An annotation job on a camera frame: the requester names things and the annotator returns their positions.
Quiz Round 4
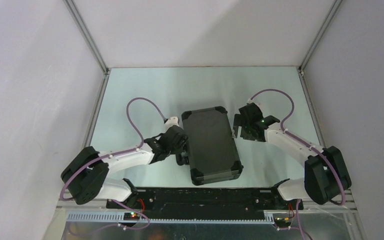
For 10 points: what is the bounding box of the black poker set case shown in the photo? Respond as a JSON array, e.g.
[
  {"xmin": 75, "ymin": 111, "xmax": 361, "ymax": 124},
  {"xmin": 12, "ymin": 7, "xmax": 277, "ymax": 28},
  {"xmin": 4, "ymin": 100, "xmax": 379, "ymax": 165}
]
[{"xmin": 176, "ymin": 106, "xmax": 243, "ymax": 186}]

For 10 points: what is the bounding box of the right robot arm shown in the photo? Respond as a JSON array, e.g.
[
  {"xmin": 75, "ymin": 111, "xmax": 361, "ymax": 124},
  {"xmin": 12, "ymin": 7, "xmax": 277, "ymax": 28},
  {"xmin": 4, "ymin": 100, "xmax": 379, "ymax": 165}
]
[{"xmin": 232, "ymin": 102, "xmax": 352, "ymax": 209}]

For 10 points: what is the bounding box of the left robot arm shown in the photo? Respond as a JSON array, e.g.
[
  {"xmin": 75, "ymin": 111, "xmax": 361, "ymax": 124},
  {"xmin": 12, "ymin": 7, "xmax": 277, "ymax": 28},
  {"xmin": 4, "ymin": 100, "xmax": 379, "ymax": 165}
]
[{"xmin": 60, "ymin": 125, "xmax": 188, "ymax": 208}]

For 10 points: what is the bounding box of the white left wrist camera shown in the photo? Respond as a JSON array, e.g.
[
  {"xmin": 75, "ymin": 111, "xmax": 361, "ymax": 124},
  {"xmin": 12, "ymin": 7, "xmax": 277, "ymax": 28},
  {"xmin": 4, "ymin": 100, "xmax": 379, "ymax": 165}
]
[{"xmin": 164, "ymin": 116, "xmax": 179, "ymax": 130}]

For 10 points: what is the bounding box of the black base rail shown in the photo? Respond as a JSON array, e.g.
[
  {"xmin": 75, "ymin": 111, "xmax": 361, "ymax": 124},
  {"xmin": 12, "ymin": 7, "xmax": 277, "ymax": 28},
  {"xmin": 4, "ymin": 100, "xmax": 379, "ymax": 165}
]
[{"xmin": 124, "ymin": 187, "xmax": 303, "ymax": 221}]

